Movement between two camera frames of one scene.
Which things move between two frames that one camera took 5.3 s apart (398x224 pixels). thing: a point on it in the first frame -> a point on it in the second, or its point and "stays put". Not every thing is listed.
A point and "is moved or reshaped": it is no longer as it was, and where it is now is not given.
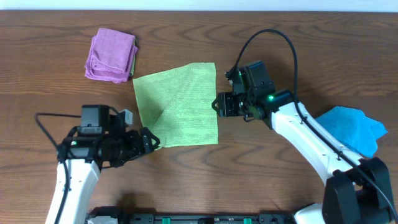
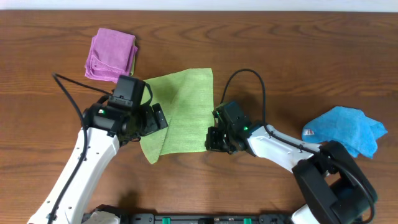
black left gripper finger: [149, 142] -> [160, 117]
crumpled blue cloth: [354, 129] stays put
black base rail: [115, 215] stays put
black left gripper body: [140, 142] -> [152, 117]
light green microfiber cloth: [176, 104] is moved or reshaped
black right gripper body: [222, 104] -> [216, 137]
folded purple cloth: [111, 56] stays put
